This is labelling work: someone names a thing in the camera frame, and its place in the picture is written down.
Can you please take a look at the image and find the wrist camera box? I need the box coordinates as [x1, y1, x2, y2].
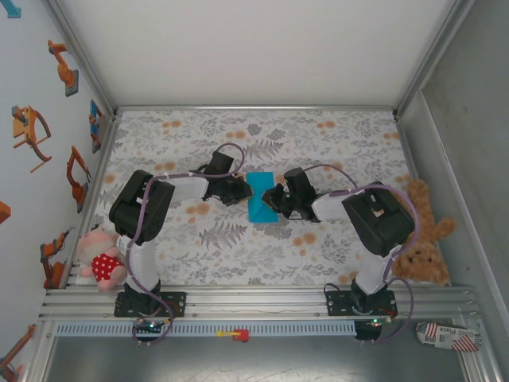
[209, 150, 236, 178]
[282, 167, 317, 200]

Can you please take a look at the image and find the pink plush toy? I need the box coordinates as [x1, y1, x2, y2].
[76, 224, 127, 294]

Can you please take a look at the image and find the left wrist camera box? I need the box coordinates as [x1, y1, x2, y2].
[209, 150, 236, 178]

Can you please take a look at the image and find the purple cable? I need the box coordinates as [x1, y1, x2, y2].
[305, 163, 421, 345]
[126, 142, 247, 348]

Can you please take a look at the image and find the small circuit board green light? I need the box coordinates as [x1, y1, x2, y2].
[356, 316, 393, 331]
[133, 318, 170, 333]

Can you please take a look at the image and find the red yellow clamp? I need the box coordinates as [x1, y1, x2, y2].
[216, 329, 251, 343]

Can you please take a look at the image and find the aluminium back rail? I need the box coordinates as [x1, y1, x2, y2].
[115, 104, 398, 113]

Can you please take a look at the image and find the blue orange robot wall sticker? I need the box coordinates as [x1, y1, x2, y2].
[89, 99, 105, 154]

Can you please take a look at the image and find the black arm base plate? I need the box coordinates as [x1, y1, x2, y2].
[324, 290, 398, 318]
[114, 291, 188, 318]

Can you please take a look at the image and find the aluminium frame post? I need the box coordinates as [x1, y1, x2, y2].
[391, 0, 478, 120]
[46, 0, 119, 119]

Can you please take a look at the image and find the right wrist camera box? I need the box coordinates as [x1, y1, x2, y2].
[282, 167, 317, 200]

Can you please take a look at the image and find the white slotted cable duct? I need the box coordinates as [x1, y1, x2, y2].
[55, 321, 357, 336]

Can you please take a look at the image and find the orange gantry robot wall sticker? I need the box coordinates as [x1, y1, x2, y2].
[10, 105, 52, 173]

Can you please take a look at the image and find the brown teddy bear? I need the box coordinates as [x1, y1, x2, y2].
[391, 178, 457, 287]

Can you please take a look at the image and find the flag print paper item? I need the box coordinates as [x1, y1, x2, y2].
[416, 321, 481, 354]

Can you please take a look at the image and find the turquoise cloth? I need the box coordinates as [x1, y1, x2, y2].
[245, 170, 280, 223]

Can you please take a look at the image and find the aluminium front rail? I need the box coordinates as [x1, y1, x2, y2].
[37, 284, 482, 322]

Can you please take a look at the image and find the floral print tablecloth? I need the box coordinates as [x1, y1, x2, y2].
[93, 109, 417, 287]

